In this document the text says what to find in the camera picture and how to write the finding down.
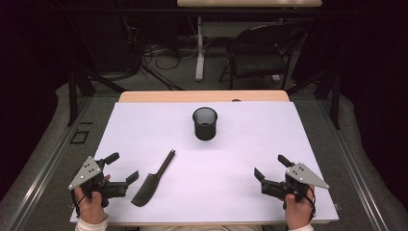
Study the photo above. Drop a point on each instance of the black folding chair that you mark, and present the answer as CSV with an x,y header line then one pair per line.
x,y
260,61

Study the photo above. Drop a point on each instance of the white table cover sheet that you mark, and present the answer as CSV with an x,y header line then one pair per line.
x,y
224,179

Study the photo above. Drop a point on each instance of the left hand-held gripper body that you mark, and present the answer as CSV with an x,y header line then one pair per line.
x,y
88,171

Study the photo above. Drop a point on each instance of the black comb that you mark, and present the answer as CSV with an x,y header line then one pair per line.
x,y
150,186

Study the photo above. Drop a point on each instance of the black metal stand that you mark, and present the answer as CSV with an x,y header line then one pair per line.
x,y
73,96
335,96

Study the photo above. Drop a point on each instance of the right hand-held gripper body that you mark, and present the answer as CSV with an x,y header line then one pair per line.
x,y
304,176

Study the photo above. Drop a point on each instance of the person's right hand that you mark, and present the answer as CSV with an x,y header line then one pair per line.
x,y
298,211

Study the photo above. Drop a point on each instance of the person's left hand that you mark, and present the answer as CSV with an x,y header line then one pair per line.
x,y
91,207

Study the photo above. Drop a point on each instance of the black mesh pen cup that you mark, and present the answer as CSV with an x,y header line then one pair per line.
x,y
205,128

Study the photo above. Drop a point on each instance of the aluminium floor rail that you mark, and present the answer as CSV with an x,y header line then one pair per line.
x,y
48,166
356,179

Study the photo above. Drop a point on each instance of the desk with white leg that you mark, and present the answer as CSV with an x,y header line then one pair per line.
x,y
199,48

